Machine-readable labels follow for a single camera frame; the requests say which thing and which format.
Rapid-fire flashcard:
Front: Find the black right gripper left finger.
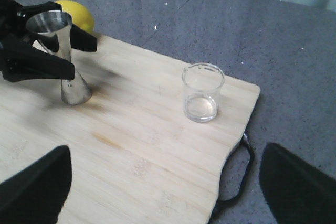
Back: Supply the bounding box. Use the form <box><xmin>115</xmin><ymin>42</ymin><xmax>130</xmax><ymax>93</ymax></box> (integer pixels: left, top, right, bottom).
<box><xmin>1</xmin><ymin>145</ymin><xmax>72</xmax><ymax>223</ymax></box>

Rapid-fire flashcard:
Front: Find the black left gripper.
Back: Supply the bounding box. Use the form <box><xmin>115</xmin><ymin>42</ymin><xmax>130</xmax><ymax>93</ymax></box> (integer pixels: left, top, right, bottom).
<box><xmin>1</xmin><ymin>0</ymin><xmax>97</xmax><ymax>82</ymax></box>

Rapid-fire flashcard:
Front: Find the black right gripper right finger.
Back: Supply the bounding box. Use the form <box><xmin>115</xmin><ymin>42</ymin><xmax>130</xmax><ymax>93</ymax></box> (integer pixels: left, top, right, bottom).
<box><xmin>259</xmin><ymin>143</ymin><xmax>335</xmax><ymax>223</ymax></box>

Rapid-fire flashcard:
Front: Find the steel hourglass jigger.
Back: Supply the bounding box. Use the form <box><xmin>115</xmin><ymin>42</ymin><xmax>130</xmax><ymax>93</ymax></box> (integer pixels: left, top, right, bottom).
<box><xmin>26</xmin><ymin>10</ymin><xmax>92</xmax><ymax>106</ymax></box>

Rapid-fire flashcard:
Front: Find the clear glass beaker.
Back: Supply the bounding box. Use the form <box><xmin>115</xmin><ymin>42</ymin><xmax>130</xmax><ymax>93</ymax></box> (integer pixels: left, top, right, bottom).
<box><xmin>182</xmin><ymin>62</ymin><xmax>225</xmax><ymax>123</ymax></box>

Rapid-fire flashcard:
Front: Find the yellow lemon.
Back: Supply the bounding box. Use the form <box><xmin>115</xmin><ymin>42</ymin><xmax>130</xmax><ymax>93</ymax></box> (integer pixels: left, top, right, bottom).
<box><xmin>55</xmin><ymin>0</ymin><xmax>95</xmax><ymax>34</ymax></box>

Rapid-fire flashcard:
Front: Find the wooden cutting board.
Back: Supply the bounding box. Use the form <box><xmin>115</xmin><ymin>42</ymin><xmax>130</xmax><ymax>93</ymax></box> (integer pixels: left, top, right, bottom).
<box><xmin>1</xmin><ymin>36</ymin><xmax>260</xmax><ymax>223</ymax></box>

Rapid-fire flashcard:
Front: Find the black board handle strap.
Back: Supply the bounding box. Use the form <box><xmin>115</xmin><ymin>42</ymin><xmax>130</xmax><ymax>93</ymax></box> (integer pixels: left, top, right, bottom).
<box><xmin>209</xmin><ymin>131</ymin><xmax>255</xmax><ymax>216</ymax></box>

